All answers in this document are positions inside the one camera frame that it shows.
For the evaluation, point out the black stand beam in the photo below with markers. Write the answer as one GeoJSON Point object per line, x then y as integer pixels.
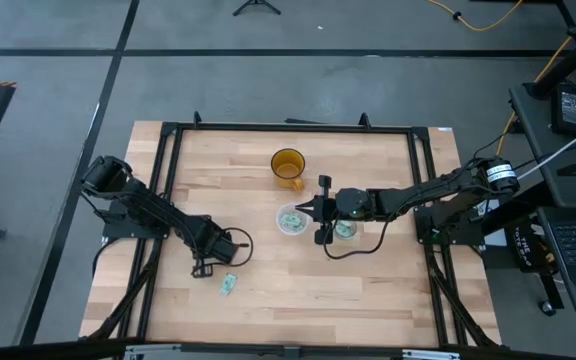
{"type": "Point", "coordinates": [568, 62]}

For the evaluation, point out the black desk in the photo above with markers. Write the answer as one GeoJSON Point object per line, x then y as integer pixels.
{"type": "Point", "coordinates": [538, 150]}

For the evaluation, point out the black tote bag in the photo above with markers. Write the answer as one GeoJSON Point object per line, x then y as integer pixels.
{"type": "Point", "coordinates": [523, 245]}

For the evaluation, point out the clear plastic bowl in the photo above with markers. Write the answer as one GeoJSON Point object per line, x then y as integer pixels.
{"type": "Point", "coordinates": [279, 223]}

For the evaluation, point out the black overhead gantry bar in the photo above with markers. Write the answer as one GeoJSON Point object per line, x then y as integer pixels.
{"type": "Point", "coordinates": [288, 352]}

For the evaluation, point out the black aluminium table frame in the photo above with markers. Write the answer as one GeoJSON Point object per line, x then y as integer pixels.
{"type": "Point", "coordinates": [293, 127]}

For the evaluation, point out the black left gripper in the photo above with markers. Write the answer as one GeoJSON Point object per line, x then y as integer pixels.
{"type": "Point", "coordinates": [215, 245]}

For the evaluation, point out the clear glass jar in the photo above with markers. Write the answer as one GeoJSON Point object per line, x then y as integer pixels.
{"type": "Point", "coordinates": [349, 236]}

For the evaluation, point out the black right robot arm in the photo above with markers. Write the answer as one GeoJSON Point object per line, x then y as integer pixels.
{"type": "Point", "coordinates": [418, 192]}

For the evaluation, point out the black power adapter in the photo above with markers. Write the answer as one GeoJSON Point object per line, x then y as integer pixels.
{"type": "Point", "coordinates": [570, 107]}

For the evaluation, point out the amber yellow mug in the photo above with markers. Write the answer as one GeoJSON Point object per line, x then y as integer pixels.
{"type": "Point", "coordinates": [288, 170]}

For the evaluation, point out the black tripod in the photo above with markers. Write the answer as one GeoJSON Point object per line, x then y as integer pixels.
{"type": "Point", "coordinates": [255, 4]}

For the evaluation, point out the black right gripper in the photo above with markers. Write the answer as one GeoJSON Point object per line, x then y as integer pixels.
{"type": "Point", "coordinates": [350, 205]}

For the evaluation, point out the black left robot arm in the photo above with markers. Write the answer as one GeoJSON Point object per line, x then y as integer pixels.
{"type": "Point", "coordinates": [153, 207]}

